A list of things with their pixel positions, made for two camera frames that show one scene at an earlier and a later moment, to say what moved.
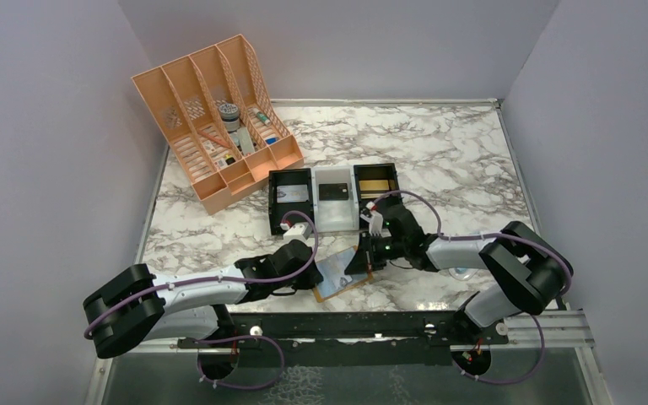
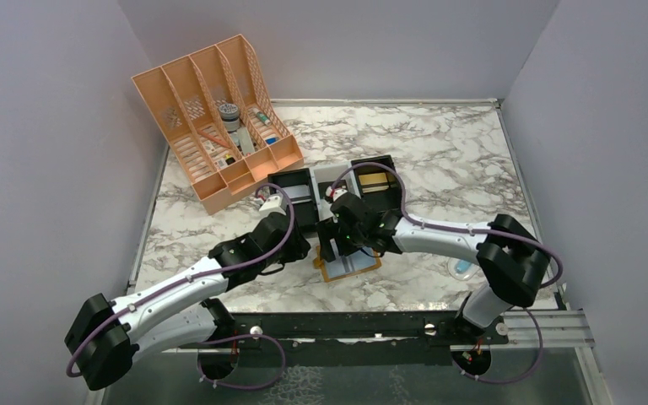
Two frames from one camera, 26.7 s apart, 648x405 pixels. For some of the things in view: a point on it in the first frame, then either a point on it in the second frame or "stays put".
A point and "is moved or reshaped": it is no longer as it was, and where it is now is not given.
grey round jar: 230,116 stays put
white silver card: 292,193 stays put
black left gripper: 310,274 to 299,209
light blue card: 330,272 is moved or reshaped
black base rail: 346,338 stays put
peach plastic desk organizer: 215,113 stays put
